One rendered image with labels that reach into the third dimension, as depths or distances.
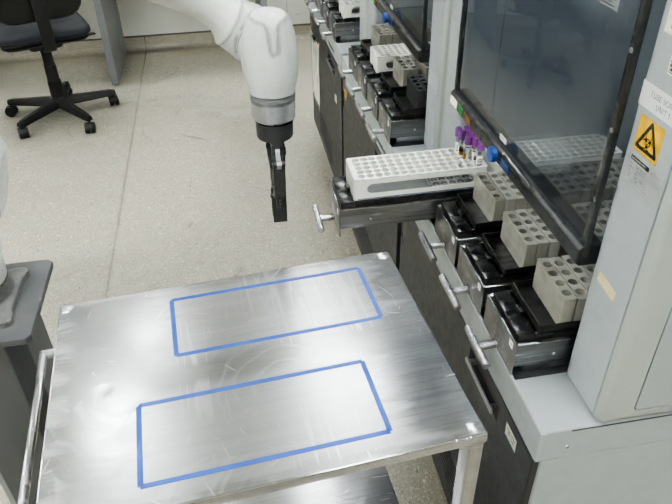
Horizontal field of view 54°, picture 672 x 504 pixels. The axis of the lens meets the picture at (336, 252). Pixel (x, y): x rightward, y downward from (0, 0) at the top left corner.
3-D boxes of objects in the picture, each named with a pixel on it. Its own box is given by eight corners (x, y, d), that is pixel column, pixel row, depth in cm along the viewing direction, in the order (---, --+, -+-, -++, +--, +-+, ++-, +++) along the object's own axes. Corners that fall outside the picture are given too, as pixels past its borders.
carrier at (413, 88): (424, 112, 177) (426, 90, 173) (417, 112, 177) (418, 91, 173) (413, 95, 186) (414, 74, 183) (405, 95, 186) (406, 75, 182)
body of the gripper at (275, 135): (295, 125, 131) (296, 167, 136) (289, 108, 137) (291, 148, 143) (257, 128, 130) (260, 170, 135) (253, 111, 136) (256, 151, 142)
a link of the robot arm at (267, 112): (292, 81, 134) (293, 108, 138) (247, 84, 133) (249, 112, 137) (298, 98, 127) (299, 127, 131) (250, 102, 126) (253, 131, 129)
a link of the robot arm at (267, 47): (305, 98, 127) (290, 74, 137) (302, 15, 118) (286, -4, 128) (249, 104, 125) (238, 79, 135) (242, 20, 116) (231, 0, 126)
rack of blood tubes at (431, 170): (470, 169, 155) (473, 145, 151) (485, 191, 147) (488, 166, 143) (345, 182, 151) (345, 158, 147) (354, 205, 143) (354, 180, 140)
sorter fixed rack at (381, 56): (459, 58, 214) (461, 38, 210) (469, 69, 206) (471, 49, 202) (369, 65, 210) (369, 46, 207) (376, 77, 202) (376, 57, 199)
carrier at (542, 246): (544, 269, 121) (549, 242, 118) (533, 270, 121) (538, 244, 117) (519, 234, 130) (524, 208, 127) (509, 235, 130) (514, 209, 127)
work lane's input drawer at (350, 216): (600, 175, 165) (608, 143, 160) (629, 204, 154) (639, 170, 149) (310, 207, 156) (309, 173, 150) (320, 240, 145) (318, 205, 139)
